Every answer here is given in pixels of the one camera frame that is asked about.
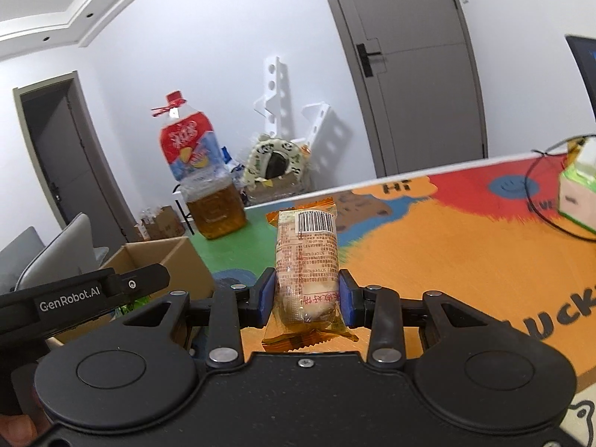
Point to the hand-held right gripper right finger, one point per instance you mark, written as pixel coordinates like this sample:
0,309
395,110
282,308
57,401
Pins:
347,298

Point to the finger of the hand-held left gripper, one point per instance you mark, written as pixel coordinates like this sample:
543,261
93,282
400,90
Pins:
139,281

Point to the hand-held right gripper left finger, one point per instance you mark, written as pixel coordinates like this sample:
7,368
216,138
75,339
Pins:
266,295

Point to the brown cardboard box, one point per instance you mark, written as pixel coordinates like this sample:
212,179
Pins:
158,254

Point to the orange clear snack packet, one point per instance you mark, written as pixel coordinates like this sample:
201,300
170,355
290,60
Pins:
305,260

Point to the person's left hand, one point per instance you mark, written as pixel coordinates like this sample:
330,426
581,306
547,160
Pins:
14,430

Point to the grey chair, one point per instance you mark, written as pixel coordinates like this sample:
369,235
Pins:
60,251

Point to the small cardboard carton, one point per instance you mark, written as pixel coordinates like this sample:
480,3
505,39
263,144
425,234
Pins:
163,226

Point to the large cooking oil bottle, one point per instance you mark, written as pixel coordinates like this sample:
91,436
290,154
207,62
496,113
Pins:
214,214

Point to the colourful cartoon table mat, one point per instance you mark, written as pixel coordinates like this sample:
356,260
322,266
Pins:
442,251

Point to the panda print cushion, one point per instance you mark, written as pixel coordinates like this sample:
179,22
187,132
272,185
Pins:
258,158

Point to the blue white plastic bag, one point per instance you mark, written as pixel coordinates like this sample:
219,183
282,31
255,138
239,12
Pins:
229,160

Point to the dark grey door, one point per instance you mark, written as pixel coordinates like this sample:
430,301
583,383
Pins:
70,158

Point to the white perforated rack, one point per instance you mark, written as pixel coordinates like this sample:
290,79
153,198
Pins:
272,84

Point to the green white tissue box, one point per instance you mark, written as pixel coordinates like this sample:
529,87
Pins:
577,200

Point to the black laptop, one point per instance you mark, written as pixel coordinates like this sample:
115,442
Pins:
586,70

